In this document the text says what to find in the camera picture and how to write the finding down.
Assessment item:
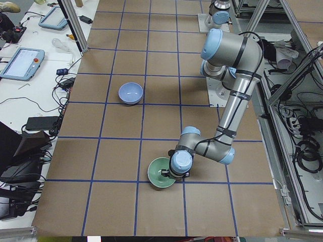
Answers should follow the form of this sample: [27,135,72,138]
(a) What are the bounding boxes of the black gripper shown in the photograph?
[161,169,190,179]

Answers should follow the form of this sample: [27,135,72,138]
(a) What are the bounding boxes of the green ceramic bowl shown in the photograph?
[147,157,175,189]

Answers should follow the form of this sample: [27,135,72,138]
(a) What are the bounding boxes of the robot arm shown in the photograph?
[204,0,231,29]
[160,28,263,179]

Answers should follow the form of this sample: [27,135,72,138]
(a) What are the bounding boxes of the blue ceramic bowl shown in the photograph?
[118,82,143,105]

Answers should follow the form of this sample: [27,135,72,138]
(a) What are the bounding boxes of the black power adapter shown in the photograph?
[25,116,59,131]

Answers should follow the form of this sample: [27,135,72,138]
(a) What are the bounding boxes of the small blue black device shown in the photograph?
[56,68,69,76]

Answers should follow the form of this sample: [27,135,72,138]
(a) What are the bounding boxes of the brass cylinder tool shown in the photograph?
[66,34,75,40]

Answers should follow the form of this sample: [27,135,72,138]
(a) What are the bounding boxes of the black power brick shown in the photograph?
[79,15,93,24]

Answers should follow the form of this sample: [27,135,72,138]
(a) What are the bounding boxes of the near teach pendant tablet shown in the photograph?
[1,47,45,81]

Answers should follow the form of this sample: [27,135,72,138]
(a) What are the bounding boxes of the teach pendant tablet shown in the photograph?
[38,6,68,30]
[1,47,45,81]

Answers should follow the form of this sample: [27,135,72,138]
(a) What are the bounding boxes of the far teach pendant tablet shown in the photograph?
[38,6,68,30]

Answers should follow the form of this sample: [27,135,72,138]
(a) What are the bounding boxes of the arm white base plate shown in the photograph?
[197,14,230,33]
[206,77,236,108]

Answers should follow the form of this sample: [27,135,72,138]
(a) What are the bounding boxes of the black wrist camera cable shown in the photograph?
[194,31,264,152]

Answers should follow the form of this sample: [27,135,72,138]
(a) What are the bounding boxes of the aluminium frame post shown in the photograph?
[58,0,88,53]

